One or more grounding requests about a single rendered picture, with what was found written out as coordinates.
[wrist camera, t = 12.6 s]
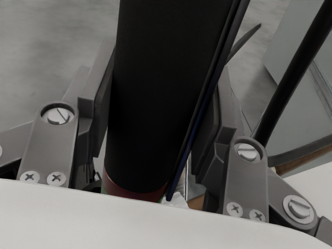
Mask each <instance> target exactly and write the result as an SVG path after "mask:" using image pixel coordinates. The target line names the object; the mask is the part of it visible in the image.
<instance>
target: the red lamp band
mask: <svg viewBox="0 0 332 249"><path fill-rule="evenodd" d="M104 161H105V159H104ZM171 176H172V174H171ZM170 179H171V177H170ZM170 179H169V181H168V182H167V183H166V184H165V185H164V186H163V187H161V188H160V189H158V190H155V191H152V192H148V193H136V192H131V191H128V190H125V189H123V188H121V187H119V186H118V185H116V184H115V183H114V182H113V181H112V180H111V179H110V178H109V176H108V175H107V172H106V170H105V166H104V164H103V174H102V181H103V185H104V187H105V189H106V191H107V193H108V194H109V195H111V196H117V197H123V198H129V199H135V200H141V201H147V202H153V203H155V202H157V201H158V200H159V199H160V198H162V196H163V195H164V194H165V192H166V190H167V187H168V185H169V182H170Z"/></svg>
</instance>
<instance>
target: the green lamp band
mask: <svg viewBox="0 0 332 249"><path fill-rule="evenodd" d="M101 194H105V195H108V194H107V192H106V190H105V188H104V185H103V181H102V185H101ZM164 196H165V194H164V195H163V196H162V198H161V199H160V200H159V201H158V202H156V203H158V204H162V202H163V199H164Z"/></svg>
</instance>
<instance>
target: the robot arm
mask: <svg viewBox="0 0 332 249"><path fill-rule="evenodd" d="M115 48H116V41H110V40H106V39H104V40H103V42H102V45H101V47H100V49H99V51H98V53H97V55H96V58H95V60H94V62H93V64H92V66H91V67H88V66H83V65H80V66H79V67H78V69H77V71H76V73H75V75H74V77H73V79H72V81H71V83H70V84H69V86H68V88H67V90H66V92H65V94H64V96H63V98H62V100H53V101H48V102H46V103H44V104H42V105H41V106H39V107H38V109H37V111H36V114H35V117H34V120H33V121H30V122H27V123H24V124H21V125H18V126H15V127H12V128H9V129H6V130H3V131H0V249H332V221H330V220H329V219H327V218H326V217H324V216H322V217H321V218H320V217H318V216H317V214H316V211H315V209H314V207H313V206H312V205H311V204H310V202H309V201H308V200H307V199H305V198H304V197H303V196H302V195H301V194H300V193H298V192H297V191H296V190H295V189H294V188H292V187H291V186H290V185H289V184H288V183H287V182H285V181H284V180H283V179H282V178H281V177H280V176H278V175H277V174H276V173H275V172H274V171H273V170H272V169H271V168H269V167H268V163H267V152H266V150H265V148H264V147H263V146H262V145H261V144H260V143H259V142H258V141H256V140H255V139H253V138H251V137H247V136H246V132H245V126H244V120H243V115H242V110H241V104H240V100H239V98H237V97H233V96H232V91H231V85H230V78H229V72H228V66H226V65H225V66H224V68H223V71H222V73H221V76H220V78H219V81H218V83H217V86H216V89H215V91H214V94H213V96H212V98H211V101H210V103H209V106H208V108H207V111H206V114H205V116H204V119H203V121H202V124H201V126H200V129H199V131H198V134H197V136H196V139H195V141H194V144H193V147H192V149H191V174H192V175H195V183H197V184H202V185H204V186H205V187H206V191H205V197H204V203H203V209H202V211H200V210H195V209H189V208H183V207H176V206H170V205H164V204H158V203H153V202H147V201H141V200H135V199H129V198H123V197H117V196H111V195H105V194H99V193H94V192H88V191H82V190H77V182H78V175H79V167H80V166H82V165H84V164H89V165H90V164H91V163H92V159H93V157H95V158H98V156H99V153H100V150H101V146H102V143H103V140H104V137H105V133H106V130H107V127H108V119H109V110H110V99H111V89H112V79H113V68H114V59H115Z"/></svg>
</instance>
